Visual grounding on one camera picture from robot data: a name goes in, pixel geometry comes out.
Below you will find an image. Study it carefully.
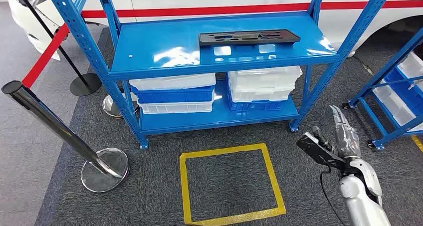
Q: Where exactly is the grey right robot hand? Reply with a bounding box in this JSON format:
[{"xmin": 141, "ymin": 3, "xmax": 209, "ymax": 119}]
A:
[{"xmin": 329, "ymin": 105, "xmax": 363, "ymax": 159}]

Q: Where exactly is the black plastic panel part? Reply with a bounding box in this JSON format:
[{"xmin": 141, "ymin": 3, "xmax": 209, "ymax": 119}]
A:
[{"xmin": 199, "ymin": 29, "xmax": 301, "ymax": 47}]

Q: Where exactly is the blue wheeled shelf rack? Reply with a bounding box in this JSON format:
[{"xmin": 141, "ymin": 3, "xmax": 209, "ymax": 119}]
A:
[{"xmin": 342, "ymin": 27, "xmax": 423, "ymax": 152}]

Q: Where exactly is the blue metal shelf rack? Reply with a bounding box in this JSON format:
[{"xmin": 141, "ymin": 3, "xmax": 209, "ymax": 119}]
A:
[{"xmin": 43, "ymin": 0, "xmax": 396, "ymax": 150}]

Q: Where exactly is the blue plastic bin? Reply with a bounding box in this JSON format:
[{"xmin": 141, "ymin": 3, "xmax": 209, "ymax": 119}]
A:
[
  {"xmin": 383, "ymin": 67, "xmax": 423, "ymax": 119},
  {"xmin": 131, "ymin": 85, "xmax": 215, "ymax": 104},
  {"xmin": 227, "ymin": 85, "xmax": 286, "ymax": 113}
]

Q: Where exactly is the yellow floor tape square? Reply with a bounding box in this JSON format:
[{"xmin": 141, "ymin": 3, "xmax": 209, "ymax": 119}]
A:
[{"xmin": 179, "ymin": 143, "xmax": 287, "ymax": 226}]

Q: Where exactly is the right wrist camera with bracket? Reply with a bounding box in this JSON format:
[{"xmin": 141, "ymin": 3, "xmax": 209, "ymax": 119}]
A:
[{"xmin": 296, "ymin": 126, "xmax": 351, "ymax": 174}]

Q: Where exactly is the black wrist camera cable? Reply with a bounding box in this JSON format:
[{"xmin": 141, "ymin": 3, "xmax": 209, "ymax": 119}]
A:
[{"xmin": 319, "ymin": 166, "xmax": 338, "ymax": 226}]

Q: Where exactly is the chrome stanchion post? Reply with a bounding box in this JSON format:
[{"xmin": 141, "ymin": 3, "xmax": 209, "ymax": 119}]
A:
[
  {"xmin": 0, "ymin": 80, "xmax": 130, "ymax": 194},
  {"xmin": 102, "ymin": 93, "xmax": 140, "ymax": 119}
]

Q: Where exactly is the black stanchion post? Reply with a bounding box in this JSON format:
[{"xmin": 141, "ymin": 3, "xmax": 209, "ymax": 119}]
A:
[{"xmin": 12, "ymin": 0, "xmax": 102, "ymax": 97}]

